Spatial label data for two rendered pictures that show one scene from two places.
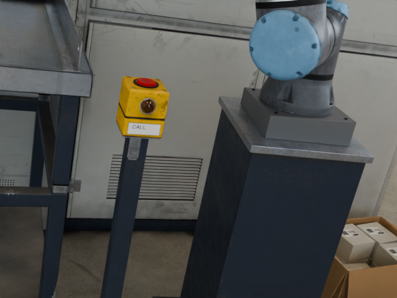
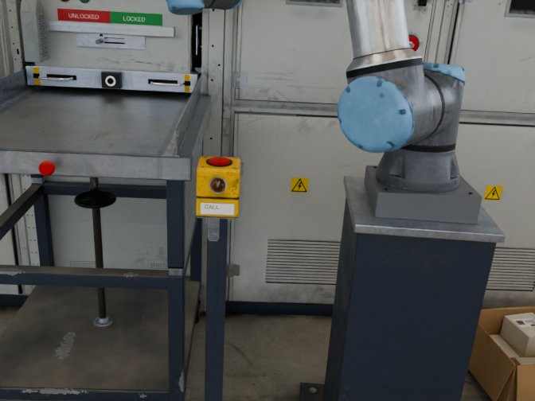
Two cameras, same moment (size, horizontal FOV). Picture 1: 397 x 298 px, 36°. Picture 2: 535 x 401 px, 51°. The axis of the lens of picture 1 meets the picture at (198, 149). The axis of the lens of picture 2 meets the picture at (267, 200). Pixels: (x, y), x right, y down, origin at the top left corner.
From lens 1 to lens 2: 0.35 m
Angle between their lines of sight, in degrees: 17
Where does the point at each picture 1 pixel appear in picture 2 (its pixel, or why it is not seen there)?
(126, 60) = (272, 147)
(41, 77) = (142, 163)
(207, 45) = not seen: hidden behind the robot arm
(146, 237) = (307, 321)
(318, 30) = (410, 95)
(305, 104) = (419, 178)
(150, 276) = (303, 361)
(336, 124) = (457, 200)
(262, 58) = (350, 130)
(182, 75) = (330, 160)
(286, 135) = (400, 213)
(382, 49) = not seen: outside the picture
